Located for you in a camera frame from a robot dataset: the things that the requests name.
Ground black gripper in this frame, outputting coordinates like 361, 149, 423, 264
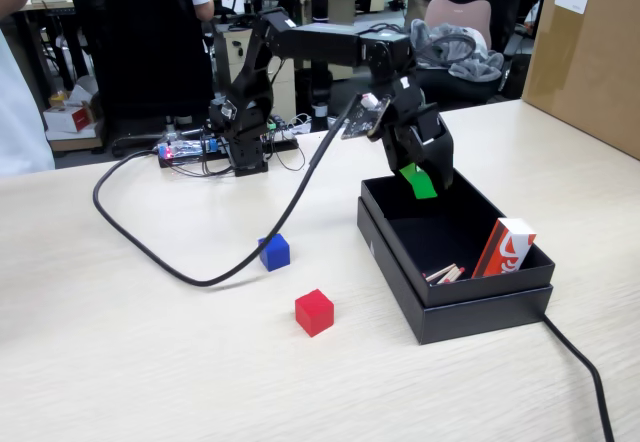
372, 75, 456, 194

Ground green cube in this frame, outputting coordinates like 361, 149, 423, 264
409, 167, 439, 200

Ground blue cube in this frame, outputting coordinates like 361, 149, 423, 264
257, 233, 291, 273

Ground red cube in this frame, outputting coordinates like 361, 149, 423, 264
294, 288, 335, 338

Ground black cardboard box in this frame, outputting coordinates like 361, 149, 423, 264
360, 166, 557, 308

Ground grey blanket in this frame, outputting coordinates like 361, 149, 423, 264
408, 18, 505, 82

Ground orange white matchbox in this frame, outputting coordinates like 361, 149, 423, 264
471, 217, 537, 279

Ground pink backed office chair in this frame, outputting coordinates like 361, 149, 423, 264
399, 0, 517, 106

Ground beige cabinet behind pole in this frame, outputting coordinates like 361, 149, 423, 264
327, 0, 357, 82

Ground black open box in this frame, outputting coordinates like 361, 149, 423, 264
356, 196, 554, 346

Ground large brown cardboard box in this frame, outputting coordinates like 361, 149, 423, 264
521, 0, 640, 161

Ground controller board with red led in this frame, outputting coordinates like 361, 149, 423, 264
156, 129, 301, 169

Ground person in black clothes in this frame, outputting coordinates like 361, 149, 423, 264
64, 0, 217, 124

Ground white red small box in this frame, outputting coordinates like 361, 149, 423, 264
42, 103, 100, 136

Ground person in white shirt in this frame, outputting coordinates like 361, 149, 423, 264
0, 0, 75, 179

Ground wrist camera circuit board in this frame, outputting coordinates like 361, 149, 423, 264
341, 92, 392, 142

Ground thin black wire bundle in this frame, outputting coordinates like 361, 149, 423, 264
169, 56, 307, 178

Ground black power cable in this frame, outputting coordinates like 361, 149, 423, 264
542, 313, 616, 442

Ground thick black camera cable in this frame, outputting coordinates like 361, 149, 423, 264
92, 95, 362, 289

